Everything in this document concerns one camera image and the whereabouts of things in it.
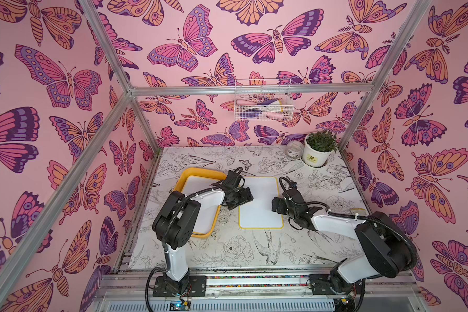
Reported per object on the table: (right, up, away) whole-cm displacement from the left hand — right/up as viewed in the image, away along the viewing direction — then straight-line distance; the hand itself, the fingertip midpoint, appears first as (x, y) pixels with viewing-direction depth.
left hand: (249, 200), depth 95 cm
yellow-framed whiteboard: (+4, -6, -1) cm, 8 cm away
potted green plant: (+36, +27, +5) cm, 45 cm away
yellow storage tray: (-30, +9, +8) cm, 32 cm away
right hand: (+14, 0, -2) cm, 15 cm away
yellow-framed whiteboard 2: (-30, +9, +7) cm, 32 cm away
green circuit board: (-29, -35, -23) cm, 51 cm away
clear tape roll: (+28, +27, +21) cm, 44 cm away
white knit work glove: (+53, -5, -1) cm, 54 cm away
